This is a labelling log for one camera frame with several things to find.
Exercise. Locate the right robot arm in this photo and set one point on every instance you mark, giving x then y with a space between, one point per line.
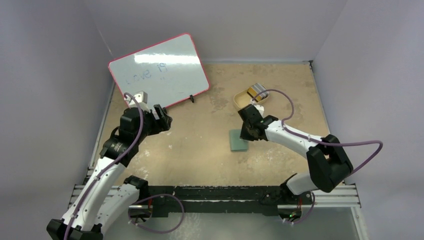
328 163

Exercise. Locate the pink framed whiteboard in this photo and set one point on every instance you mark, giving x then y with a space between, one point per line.
168 72

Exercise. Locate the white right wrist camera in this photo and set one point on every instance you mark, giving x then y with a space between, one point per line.
259 108

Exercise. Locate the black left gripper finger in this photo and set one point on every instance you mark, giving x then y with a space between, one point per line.
167 122
159 112

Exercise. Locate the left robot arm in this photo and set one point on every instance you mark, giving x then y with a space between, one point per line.
92 214

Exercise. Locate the teal leather card holder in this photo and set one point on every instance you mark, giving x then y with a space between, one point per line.
236 143

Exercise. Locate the stack of cards in tray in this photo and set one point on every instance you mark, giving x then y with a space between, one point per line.
258 92

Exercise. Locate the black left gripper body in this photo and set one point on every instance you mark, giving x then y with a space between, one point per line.
152 126

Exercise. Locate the beige oval tray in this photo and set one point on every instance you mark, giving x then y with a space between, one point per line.
242 99

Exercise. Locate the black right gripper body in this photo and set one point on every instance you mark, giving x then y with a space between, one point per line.
249 131

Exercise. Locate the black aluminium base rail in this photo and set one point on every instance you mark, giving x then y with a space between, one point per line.
267 200

